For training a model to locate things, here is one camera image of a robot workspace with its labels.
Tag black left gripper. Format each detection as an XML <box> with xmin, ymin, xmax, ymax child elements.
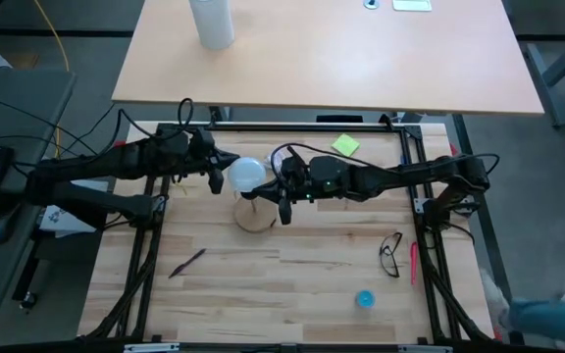
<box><xmin>186</xmin><ymin>128</ymin><xmax>241</xmax><ymax>173</ymax></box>

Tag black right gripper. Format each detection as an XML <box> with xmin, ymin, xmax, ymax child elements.
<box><xmin>240</xmin><ymin>155</ymin><xmax>314</xmax><ymax>203</ymax></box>

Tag white lightbulb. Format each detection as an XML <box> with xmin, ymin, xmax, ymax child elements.
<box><xmin>226</xmin><ymin>156</ymin><xmax>268</xmax><ymax>194</ymax></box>

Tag wooden base lamp with socket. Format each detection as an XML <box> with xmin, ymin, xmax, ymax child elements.
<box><xmin>233</xmin><ymin>190</ymin><xmax>280</xmax><ymax>234</ymax></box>

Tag green sticky note pad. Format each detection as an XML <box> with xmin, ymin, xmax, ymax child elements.
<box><xmin>331</xmin><ymin>132</ymin><xmax>362</xmax><ymax>159</ymax></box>

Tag purple pen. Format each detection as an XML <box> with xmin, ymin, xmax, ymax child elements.
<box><xmin>167</xmin><ymin>247</ymin><xmax>207</xmax><ymax>280</ymax></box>

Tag black safety glasses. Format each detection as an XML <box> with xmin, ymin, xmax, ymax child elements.
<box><xmin>378</xmin><ymin>230</ymin><xmax>405</xmax><ymax>279</ymax></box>

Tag small blue jar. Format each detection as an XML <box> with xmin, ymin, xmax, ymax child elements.
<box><xmin>354</xmin><ymin>289</ymin><xmax>378</xmax><ymax>310</ymax></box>

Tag light wood desk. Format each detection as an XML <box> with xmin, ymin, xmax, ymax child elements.
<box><xmin>111</xmin><ymin>0</ymin><xmax>545</xmax><ymax>118</ymax></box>

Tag red pen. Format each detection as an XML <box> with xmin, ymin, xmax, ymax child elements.
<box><xmin>409</xmin><ymin>240</ymin><xmax>420</xmax><ymax>287</ymax></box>

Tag white printed sheet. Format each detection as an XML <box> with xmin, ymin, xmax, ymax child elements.
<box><xmin>38</xmin><ymin>177</ymin><xmax>113</xmax><ymax>240</ymax></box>

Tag black computer mouse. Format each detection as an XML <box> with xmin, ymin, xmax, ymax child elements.
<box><xmin>0</xmin><ymin>202</ymin><xmax>23</xmax><ymax>245</ymax></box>

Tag white card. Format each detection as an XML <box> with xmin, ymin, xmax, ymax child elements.
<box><xmin>391</xmin><ymin>0</ymin><xmax>434</xmax><ymax>13</ymax></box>

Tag person's leg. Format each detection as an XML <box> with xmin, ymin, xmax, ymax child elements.
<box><xmin>502</xmin><ymin>296</ymin><xmax>565</xmax><ymax>350</ymax></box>

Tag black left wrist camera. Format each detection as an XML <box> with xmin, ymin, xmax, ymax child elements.
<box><xmin>207</xmin><ymin>166</ymin><xmax>227</xmax><ymax>195</ymax></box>

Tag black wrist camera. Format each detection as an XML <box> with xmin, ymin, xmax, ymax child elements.
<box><xmin>207</xmin><ymin>166</ymin><xmax>227</xmax><ymax>195</ymax></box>
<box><xmin>277</xmin><ymin>195</ymin><xmax>294</xmax><ymax>227</ymax></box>

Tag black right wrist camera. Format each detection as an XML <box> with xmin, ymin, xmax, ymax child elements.
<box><xmin>277</xmin><ymin>195</ymin><xmax>294</xmax><ymax>227</ymax></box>

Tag clear bundled lamp cord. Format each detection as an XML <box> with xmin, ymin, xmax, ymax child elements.
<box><xmin>262</xmin><ymin>152</ymin><xmax>283</xmax><ymax>171</ymax></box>

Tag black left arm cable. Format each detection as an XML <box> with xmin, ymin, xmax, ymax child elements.
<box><xmin>114</xmin><ymin>96</ymin><xmax>196</xmax><ymax>144</ymax></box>

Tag black aluminium table frame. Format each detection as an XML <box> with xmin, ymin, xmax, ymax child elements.
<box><xmin>77</xmin><ymin>115</ymin><xmax>497</xmax><ymax>353</ymax></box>

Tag silver frame bracket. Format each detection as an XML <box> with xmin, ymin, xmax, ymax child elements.
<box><xmin>396</xmin><ymin>343</ymin><xmax>454</xmax><ymax>353</ymax></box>
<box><xmin>123</xmin><ymin>342</ymin><xmax>181</xmax><ymax>353</ymax></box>

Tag black floor cable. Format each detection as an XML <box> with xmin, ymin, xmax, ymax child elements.
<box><xmin>0</xmin><ymin>90</ymin><xmax>117</xmax><ymax>173</ymax></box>

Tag yellow cable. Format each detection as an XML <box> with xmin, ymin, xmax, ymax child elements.
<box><xmin>31</xmin><ymin>0</ymin><xmax>72</xmax><ymax>166</ymax></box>

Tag gray table leg frame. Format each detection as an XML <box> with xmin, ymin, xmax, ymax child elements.
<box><xmin>524</xmin><ymin>28</ymin><xmax>565</xmax><ymax>129</ymax></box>

